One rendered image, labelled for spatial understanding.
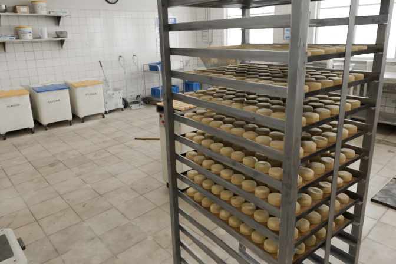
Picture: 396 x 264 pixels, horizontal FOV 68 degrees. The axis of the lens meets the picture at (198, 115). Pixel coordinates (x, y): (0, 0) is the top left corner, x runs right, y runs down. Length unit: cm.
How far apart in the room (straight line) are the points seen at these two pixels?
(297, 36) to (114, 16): 628
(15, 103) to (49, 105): 53
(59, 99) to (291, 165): 522
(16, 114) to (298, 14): 522
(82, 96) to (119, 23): 193
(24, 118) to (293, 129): 521
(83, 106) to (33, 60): 121
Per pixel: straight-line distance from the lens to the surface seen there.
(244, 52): 88
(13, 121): 566
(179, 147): 281
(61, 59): 641
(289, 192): 84
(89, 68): 661
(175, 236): 150
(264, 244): 110
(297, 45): 73
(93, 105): 600
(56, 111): 578
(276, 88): 81
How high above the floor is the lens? 156
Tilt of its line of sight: 15 degrees down
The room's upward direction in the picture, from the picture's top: 2 degrees counter-clockwise
